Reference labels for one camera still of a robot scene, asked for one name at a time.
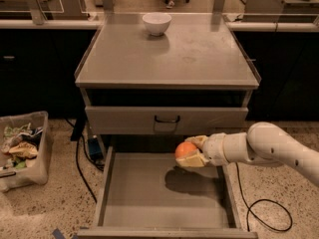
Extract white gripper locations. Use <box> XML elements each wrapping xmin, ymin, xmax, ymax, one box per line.
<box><xmin>175</xmin><ymin>133</ymin><xmax>228</xmax><ymax>167</ymax></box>

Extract orange fruit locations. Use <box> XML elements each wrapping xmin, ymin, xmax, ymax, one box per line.
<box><xmin>174</xmin><ymin>141</ymin><xmax>197</xmax><ymax>158</ymax></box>

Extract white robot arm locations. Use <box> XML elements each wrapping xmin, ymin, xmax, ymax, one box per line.
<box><xmin>174</xmin><ymin>122</ymin><xmax>319</xmax><ymax>186</ymax></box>

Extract grey metal drawer cabinet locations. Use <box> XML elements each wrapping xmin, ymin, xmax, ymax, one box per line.
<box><xmin>76</xmin><ymin>13</ymin><xmax>259</xmax><ymax>152</ymax></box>

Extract open grey middle drawer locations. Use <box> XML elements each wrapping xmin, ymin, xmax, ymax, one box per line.
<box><xmin>78</xmin><ymin>148</ymin><xmax>258</xmax><ymax>239</ymax></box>

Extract closed grey top drawer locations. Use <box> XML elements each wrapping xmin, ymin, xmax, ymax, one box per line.
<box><xmin>86</xmin><ymin>106</ymin><xmax>248</xmax><ymax>135</ymax></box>

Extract blue power box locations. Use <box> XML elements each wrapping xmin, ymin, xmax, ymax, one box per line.
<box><xmin>87</xmin><ymin>137</ymin><xmax>103</xmax><ymax>160</ymax></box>

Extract white ceramic bowl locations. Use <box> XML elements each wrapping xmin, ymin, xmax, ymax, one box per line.
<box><xmin>143</xmin><ymin>12</ymin><xmax>171</xmax><ymax>36</ymax></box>

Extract clear plastic bin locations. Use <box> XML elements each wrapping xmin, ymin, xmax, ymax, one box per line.
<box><xmin>0</xmin><ymin>112</ymin><xmax>53</xmax><ymax>192</ymax></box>

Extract crumpled packaging in bin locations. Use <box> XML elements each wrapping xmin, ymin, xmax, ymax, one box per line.
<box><xmin>0</xmin><ymin>123</ymin><xmax>43</xmax><ymax>170</ymax></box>

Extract black drawer handle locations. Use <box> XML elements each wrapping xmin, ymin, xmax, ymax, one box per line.
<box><xmin>154</xmin><ymin>116</ymin><xmax>180</xmax><ymax>123</ymax></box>

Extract black floor cable right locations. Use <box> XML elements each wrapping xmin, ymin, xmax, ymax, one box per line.
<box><xmin>234</xmin><ymin>162</ymin><xmax>294</xmax><ymax>233</ymax></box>

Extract black floor cable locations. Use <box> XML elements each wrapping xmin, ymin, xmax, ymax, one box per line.
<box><xmin>65</xmin><ymin>118</ymin><xmax>106</xmax><ymax>204</ymax></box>
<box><xmin>234</xmin><ymin>162</ymin><xmax>294</xmax><ymax>233</ymax></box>

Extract black floor cable left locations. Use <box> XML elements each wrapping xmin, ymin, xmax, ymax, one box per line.
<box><xmin>65</xmin><ymin>118</ymin><xmax>106</xmax><ymax>204</ymax></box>

